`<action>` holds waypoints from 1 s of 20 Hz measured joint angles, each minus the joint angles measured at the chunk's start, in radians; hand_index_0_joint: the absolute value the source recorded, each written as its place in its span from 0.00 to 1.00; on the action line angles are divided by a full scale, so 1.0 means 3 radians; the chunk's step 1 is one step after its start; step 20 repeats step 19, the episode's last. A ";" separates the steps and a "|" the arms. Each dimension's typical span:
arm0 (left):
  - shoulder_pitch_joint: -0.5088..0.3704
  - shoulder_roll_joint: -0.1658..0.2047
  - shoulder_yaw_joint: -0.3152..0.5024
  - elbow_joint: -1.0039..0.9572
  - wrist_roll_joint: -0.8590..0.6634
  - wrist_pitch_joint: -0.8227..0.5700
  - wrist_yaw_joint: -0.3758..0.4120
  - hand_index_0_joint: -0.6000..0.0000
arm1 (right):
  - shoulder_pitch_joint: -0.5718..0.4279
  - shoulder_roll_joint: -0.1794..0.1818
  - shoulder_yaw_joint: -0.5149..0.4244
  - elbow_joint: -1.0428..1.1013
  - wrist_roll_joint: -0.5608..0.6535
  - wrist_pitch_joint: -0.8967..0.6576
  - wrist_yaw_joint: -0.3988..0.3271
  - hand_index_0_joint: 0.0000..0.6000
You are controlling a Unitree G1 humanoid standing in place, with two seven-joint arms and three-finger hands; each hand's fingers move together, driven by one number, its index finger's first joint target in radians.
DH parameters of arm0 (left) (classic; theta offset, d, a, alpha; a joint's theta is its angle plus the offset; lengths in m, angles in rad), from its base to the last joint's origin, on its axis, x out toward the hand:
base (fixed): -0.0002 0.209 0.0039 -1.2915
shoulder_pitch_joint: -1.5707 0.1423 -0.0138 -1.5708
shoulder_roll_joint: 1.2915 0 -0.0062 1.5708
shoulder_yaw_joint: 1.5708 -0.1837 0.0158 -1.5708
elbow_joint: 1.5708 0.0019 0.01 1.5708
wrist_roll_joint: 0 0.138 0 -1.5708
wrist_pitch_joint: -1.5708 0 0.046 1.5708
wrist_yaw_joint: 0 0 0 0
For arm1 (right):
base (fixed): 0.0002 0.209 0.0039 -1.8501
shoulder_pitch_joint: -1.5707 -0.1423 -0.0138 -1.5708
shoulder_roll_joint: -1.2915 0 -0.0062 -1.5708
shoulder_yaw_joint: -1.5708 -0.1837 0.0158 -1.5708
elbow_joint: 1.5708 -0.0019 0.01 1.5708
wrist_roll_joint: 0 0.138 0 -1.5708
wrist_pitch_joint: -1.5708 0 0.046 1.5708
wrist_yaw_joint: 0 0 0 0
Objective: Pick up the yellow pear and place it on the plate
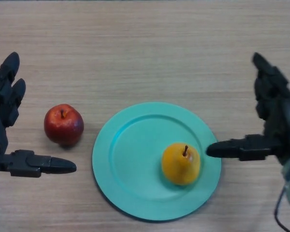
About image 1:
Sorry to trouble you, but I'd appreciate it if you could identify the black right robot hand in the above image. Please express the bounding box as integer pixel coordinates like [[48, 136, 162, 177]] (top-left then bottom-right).
[[205, 52, 290, 166]]

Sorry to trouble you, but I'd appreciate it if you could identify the red apple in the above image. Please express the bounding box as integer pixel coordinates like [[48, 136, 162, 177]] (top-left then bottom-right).
[[43, 103, 85, 146]]

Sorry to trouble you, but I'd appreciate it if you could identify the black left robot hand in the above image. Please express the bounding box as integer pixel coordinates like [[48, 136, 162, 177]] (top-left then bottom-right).
[[0, 51, 77, 183]]

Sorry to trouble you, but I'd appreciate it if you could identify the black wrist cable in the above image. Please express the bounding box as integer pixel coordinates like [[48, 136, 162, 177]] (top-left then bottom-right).
[[273, 187, 290, 232]]

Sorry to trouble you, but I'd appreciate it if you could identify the green round plate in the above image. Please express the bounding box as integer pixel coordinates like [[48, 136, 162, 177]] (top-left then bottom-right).
[[92, 101, 222, 222]]

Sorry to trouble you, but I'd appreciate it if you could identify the yellow pear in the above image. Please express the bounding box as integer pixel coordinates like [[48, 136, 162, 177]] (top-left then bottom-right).
[[161, 143, 201, 186]]

